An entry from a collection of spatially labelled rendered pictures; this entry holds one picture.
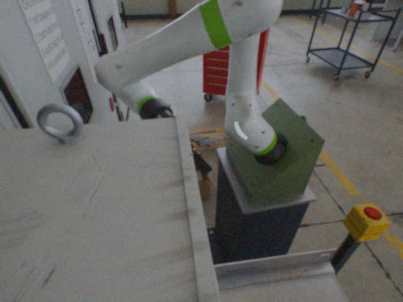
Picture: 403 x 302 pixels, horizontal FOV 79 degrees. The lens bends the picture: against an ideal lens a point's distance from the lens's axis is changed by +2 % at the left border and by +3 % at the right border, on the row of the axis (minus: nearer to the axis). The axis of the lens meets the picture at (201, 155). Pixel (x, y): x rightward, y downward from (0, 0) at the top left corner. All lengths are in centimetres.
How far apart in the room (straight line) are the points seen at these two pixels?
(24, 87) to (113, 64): 29
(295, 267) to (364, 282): 116
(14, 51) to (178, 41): 34
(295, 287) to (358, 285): 114
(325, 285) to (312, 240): 114
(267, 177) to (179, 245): 84
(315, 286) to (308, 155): 43
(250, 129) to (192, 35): 38
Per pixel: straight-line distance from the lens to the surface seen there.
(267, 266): 77
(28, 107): 53
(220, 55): 300
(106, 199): 22
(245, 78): 93
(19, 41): 55
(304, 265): 83
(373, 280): 198
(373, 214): 96
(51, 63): 64
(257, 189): 100
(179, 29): 67
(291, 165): 97
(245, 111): 88
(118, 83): 76
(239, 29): 65
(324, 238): 200
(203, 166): 70
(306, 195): 114
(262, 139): 91
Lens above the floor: 155
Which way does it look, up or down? 40 degrees down
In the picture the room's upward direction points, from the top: straight up
